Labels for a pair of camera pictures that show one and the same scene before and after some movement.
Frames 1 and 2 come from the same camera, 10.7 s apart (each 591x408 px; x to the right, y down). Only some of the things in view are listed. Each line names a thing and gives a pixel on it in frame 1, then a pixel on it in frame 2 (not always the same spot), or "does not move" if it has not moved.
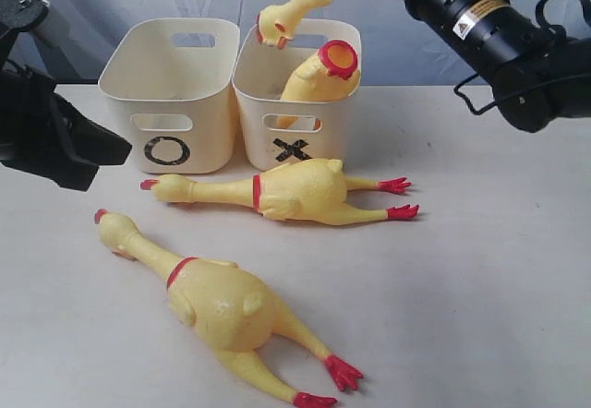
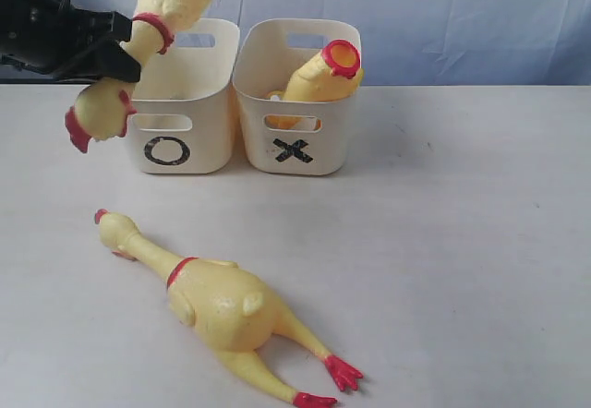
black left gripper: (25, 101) to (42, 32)
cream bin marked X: (274, 133) does not move
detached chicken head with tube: (277, 23) to (283, 123)
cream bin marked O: (173, 85) does not move
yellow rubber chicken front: (227, 306) does not move
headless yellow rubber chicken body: (330, 74) does not move
